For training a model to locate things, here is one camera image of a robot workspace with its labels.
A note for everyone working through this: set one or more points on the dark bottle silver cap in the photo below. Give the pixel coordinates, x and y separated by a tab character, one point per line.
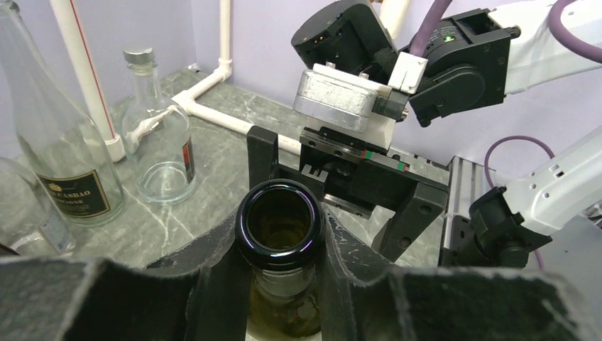
280	232

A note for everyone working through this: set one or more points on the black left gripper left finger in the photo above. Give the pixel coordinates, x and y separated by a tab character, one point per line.
199	292

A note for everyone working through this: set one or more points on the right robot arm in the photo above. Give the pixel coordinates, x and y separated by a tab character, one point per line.
474	60

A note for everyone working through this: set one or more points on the white pvc pipe frame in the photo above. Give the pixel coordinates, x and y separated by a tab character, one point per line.
392	15

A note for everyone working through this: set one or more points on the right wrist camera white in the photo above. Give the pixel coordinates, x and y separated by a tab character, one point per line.
344	102

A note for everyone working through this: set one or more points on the clear frosted short bottle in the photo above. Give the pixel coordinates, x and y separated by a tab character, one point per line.
30	223

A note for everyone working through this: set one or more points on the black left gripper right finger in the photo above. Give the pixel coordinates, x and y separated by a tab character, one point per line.
363	296

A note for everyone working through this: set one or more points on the clear bottle green label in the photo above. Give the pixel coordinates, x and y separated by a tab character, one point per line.
156	135

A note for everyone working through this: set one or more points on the clear bottle with dark label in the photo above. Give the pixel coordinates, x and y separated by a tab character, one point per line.
61	143

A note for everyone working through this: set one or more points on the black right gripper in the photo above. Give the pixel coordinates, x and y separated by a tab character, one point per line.
358	176

